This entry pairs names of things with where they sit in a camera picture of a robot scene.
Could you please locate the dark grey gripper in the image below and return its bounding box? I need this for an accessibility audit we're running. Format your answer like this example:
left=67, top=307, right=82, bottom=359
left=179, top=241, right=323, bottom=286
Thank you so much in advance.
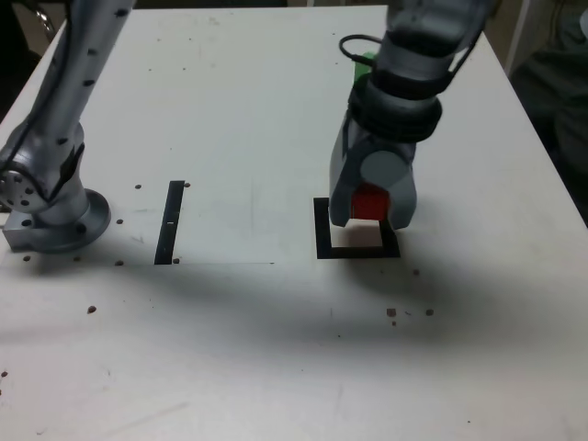
left=329, top=119, right=419, bottom=232

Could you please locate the red cube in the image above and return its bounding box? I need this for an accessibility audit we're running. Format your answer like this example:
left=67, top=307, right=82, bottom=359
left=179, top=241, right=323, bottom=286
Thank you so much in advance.
left=350, top=183, right=391, bottom=221

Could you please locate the green cube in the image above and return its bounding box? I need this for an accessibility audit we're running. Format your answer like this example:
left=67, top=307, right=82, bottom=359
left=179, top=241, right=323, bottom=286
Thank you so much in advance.
left=353, top=51, right=380, bottom=87

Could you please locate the black tape square outline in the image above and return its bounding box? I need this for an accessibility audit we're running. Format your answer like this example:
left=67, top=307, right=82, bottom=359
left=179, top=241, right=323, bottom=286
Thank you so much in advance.
left=312, top=197, right=402, bottom=261

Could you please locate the black tape strip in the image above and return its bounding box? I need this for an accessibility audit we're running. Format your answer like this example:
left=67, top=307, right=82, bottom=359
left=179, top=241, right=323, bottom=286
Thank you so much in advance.
left=153, top=180, right=186, bottom=266

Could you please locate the person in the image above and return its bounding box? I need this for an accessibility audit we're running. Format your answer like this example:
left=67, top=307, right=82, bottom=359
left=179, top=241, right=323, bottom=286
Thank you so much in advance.
left=504, top=0, right=588, bottom=235

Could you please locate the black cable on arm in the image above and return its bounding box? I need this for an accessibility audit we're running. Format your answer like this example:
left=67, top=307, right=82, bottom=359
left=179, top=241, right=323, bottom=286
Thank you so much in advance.
left=338, top=35, right=383, bottom=70

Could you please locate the metal chair frame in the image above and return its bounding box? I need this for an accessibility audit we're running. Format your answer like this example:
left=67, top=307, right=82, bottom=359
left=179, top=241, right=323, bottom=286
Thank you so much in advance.
left=34, top=0, right=60, bottom=36

